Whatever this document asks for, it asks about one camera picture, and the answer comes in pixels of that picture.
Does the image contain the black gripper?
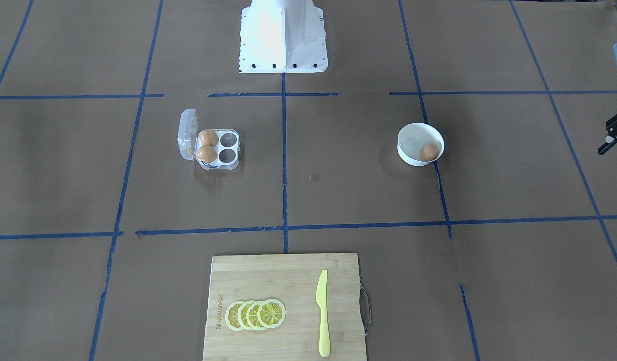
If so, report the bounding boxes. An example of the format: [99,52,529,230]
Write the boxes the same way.
[598,114,617,155]

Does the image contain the brown egg from bowl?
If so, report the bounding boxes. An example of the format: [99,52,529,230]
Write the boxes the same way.
[419,142,439,162]

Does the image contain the clear plastic egg carton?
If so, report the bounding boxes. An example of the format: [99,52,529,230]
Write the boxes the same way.
[177,109,240,170]

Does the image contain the brown egg rear carton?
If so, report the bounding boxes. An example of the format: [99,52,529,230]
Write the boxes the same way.
[198,129,219,147]

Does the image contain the brown egg carton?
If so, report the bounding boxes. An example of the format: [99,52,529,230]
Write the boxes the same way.
[197,145,218,164]
[198,129,219,147]

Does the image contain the brown egg front carton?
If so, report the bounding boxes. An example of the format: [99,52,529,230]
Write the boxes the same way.
[197,145,218,164]

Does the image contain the white ceramic bowl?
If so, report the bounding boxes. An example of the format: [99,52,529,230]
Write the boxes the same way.
[397,122,445,166]

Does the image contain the yellow plastic knife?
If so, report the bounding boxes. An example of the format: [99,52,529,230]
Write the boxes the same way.
[315,269,331,358]

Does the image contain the bamboo cutting board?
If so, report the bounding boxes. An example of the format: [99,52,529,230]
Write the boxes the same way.
[202,252,367,360]

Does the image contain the lemon slice top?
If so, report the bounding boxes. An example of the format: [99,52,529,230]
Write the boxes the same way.
[258,298,286,329]

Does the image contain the lemon slice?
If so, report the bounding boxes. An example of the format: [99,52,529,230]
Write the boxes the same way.
[237,300,256,331]
[244,301,266,331]
[258,298,286,329]

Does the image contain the lemon slice outermost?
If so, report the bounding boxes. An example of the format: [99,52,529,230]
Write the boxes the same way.
[224,301,245,332]

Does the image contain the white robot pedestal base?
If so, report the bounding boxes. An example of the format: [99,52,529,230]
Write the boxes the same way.
[238,1,329,74]

